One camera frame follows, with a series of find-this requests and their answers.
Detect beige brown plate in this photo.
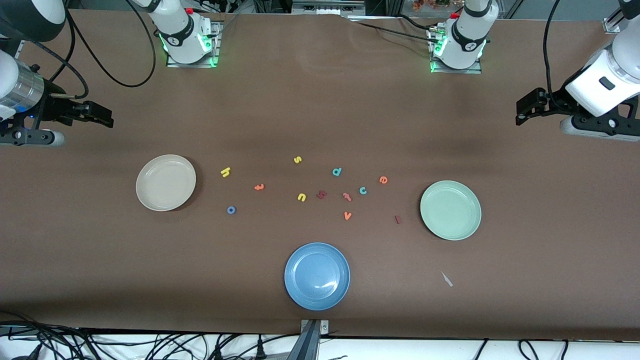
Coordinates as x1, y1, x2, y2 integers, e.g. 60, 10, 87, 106
135, 154, 197, 212

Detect green plate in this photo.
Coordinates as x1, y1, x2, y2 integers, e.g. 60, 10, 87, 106
419, 180, 483, 242

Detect orange flowers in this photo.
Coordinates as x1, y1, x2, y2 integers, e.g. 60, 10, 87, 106
412, 0, 453, 12

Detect brown table cover sheet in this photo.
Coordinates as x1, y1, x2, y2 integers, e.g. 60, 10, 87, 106
0, 9, 640, 342

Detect blue plate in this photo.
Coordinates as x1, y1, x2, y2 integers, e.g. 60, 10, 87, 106
284, 242, 351, 312

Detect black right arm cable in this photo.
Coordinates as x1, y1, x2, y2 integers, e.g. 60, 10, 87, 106
30, 0, 158, 99

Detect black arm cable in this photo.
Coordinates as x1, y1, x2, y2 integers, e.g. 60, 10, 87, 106
30, 0, 158, 99
543, 0, 568, 113

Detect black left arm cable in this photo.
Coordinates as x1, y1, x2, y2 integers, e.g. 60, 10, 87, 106
543, 0, 568, 113

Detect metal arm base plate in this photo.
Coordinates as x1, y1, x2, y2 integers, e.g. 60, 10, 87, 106
166, 20, 221, 68
427, 25, 483, 75

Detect black cable on table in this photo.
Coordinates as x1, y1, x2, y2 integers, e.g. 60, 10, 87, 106
350, 19, 441, 45

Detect silver metal frame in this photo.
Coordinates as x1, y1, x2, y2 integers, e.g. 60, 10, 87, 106
291, 0, 367, 17

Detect dark camera pole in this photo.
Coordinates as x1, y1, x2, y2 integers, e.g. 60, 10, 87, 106
287, 320, 321, 360

